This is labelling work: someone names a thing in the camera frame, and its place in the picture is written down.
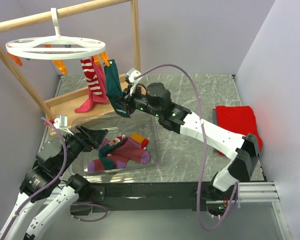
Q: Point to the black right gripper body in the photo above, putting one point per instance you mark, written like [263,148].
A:
[140,101]

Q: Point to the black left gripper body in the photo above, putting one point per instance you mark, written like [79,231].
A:
[76,143]

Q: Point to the dark teal sock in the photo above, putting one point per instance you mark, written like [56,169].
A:
[113,88]
[107,159]

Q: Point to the pink sock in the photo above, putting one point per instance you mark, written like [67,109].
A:
[94,99]

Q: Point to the red white striped sock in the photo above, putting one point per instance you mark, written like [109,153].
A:
[137,141]
[91,76]

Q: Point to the purple sock with orange cuff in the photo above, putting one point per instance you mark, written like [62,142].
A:
[133,153]

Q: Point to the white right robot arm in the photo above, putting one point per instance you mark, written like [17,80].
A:
[242,150]

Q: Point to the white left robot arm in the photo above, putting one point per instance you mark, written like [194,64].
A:
[26,221]

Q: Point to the white round sock hanger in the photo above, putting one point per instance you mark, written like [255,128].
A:
[55,47]

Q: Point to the clear plastic bin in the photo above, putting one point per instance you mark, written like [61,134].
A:
[140,123]

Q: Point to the wooden drying rack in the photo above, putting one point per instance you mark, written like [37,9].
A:
[65,104]

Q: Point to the folded red cloth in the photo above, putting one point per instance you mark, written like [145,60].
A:
[237,119]

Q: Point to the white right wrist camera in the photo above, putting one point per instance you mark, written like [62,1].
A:
[133,77]

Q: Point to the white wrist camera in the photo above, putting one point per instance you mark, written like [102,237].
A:
[133,77]
[60,123]

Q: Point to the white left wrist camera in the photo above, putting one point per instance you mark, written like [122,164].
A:
[60,123]

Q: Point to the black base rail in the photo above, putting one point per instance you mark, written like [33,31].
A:
[142,196]

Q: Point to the aluminium frame rail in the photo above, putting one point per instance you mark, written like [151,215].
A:
[257,192]

